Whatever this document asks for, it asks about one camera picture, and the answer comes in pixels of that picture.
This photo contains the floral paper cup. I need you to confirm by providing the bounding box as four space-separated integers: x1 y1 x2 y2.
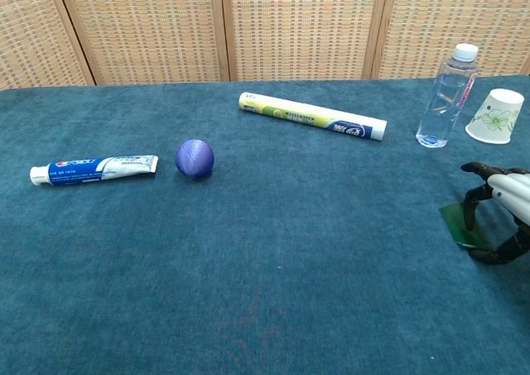
465 88 526 146

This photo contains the yellow white cling wrap roll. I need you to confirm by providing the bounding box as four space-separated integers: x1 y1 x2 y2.
238 91 388 142

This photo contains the teal tablecloth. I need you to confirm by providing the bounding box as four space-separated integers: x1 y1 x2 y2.
0 74 530 375

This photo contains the green tape strip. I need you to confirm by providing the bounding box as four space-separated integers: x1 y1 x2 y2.
438 201 494 250

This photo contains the blue white toothpaste tube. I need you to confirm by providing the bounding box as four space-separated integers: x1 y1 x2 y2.
29 154 160 187

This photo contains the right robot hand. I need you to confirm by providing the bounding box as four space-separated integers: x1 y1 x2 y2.
460 161 530 266

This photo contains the woven rattan folding screen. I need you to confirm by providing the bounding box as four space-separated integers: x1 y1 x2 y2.
0 0 530 91

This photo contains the purple ball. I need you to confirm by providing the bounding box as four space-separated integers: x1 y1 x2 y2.
174 138 216 181

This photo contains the clear plastic water bottle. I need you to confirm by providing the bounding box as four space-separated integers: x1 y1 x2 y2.
415 42 480 150

